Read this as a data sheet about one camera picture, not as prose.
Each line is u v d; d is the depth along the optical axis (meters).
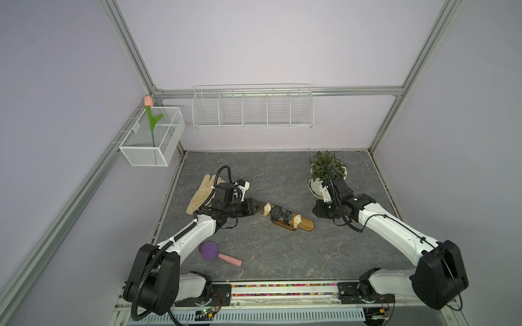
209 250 0.83
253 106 0.99
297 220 0.83
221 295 0.73
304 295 0.75
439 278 0.40
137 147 0.76
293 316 1.58
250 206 0.76
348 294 0.73
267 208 0.87
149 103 0.84
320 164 0.91
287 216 0.85
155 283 0.41
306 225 0.83
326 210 0.74
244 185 0.79
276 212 0.85
